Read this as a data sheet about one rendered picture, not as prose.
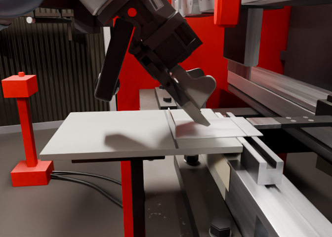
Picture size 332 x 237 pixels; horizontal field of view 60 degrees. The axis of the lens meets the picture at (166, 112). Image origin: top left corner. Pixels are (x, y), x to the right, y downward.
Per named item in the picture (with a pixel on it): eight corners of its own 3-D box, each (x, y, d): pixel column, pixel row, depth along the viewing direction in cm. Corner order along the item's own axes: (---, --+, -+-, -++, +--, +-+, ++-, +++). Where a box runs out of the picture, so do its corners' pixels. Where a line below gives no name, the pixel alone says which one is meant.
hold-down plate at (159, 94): (154, 93, 121) (154, 86, 120) (167, 93, 122) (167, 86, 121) (160, 115, 93) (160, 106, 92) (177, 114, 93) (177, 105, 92)
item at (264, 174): (214, 128, 54) (215, 112, 53) (229, 127, 54) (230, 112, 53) (257, 184, 35) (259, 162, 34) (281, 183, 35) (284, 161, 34)
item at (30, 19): (67, 23, 182) (66, 10, 180) (72, 23, 182) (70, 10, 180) (26, 23, 140) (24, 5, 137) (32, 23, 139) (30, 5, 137)
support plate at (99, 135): (70, 117, 53) (70, 112, 53) (210, 113, 56) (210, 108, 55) (40, 161, 36) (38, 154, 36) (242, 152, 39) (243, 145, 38)
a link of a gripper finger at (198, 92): (238, 106, 38) (193, 53, 38) (203, 134, 39) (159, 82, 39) (234, 104, 41) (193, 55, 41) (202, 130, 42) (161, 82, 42)
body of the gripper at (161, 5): (206, 47, 38) (146, -31, 34) (157, 89, 39) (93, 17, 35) (195, 43, 45) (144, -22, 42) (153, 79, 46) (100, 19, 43)
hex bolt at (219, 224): (206, 226, 37) (207, 216, 37) (227, 225, 37) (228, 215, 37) (212, 242, 35) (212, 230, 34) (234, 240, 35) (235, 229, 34)
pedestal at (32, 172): (22, 173, 233) (6, 71, 208) (55, 172, 235) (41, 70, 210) (13, 186, 213) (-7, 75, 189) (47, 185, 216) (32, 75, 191)
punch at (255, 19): (222, 70, 49) (225, 11, 47) (233, 69, 50) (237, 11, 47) (242, 81, 40) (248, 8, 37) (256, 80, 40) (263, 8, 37)
